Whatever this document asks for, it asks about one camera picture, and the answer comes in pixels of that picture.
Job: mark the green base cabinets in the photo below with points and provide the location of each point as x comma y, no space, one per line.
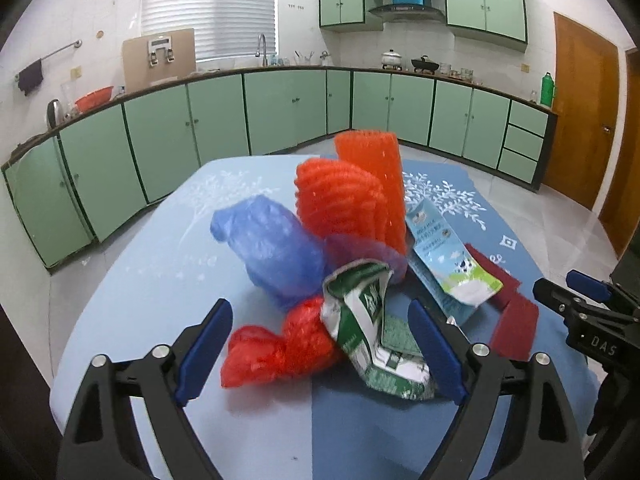
220,120

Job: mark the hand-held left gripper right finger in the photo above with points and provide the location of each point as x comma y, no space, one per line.
440,355

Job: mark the white window blind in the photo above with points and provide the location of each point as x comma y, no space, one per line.
210,15

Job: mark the red plastic bag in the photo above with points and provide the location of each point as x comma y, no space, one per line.
270,350

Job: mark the black wok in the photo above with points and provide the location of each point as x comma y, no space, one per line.
425,64

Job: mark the green bottle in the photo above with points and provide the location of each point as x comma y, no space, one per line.
547,91

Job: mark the blue printed tablecloth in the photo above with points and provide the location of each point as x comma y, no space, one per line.
150,270

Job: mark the wooden door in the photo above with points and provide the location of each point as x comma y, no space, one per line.
627,160
580,120

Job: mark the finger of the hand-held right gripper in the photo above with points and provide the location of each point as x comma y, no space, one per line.
587,282
552,297

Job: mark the red basin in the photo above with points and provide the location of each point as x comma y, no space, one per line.
94,100

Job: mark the blue milk carton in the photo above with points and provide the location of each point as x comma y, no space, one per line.
435,245

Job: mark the steel kettle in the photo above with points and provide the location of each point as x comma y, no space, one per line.
53,114

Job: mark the rounded orange foam net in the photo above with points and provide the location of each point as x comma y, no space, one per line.
335,195

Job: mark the white cooking pot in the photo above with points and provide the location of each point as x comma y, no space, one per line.
391,59

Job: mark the utensil holder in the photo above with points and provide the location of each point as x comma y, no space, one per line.
303,59

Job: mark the green white packet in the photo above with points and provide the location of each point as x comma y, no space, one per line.
360,310

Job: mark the metal faucet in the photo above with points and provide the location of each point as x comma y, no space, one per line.
263,47

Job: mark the tall orange foam net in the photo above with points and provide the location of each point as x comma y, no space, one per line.
380,170

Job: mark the dark towel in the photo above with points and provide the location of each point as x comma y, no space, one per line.
31,77

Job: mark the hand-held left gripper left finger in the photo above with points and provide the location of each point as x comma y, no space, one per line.
205,347

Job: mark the purple foam net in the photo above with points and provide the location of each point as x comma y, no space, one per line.
350,247

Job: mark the glass jars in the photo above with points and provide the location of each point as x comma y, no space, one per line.
457,73

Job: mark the clear plastic jug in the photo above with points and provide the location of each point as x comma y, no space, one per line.
67,100

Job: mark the cardboard box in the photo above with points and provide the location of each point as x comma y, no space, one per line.
137,65

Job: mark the blue plastic bag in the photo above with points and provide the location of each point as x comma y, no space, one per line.
270,245

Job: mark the metal towel rail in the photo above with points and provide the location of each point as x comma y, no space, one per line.
55,53

